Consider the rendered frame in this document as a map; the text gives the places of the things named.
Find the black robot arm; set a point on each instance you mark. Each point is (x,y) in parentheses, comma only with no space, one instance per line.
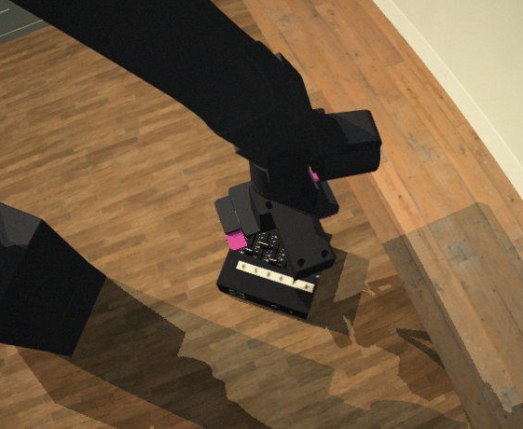
(193,52)

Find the black lighting desk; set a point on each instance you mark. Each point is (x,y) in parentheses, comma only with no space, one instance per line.
(260,273)

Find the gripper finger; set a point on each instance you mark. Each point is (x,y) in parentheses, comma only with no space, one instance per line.
(236,240)
(317,179)

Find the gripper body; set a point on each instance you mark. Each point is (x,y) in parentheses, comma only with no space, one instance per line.
(238,200)

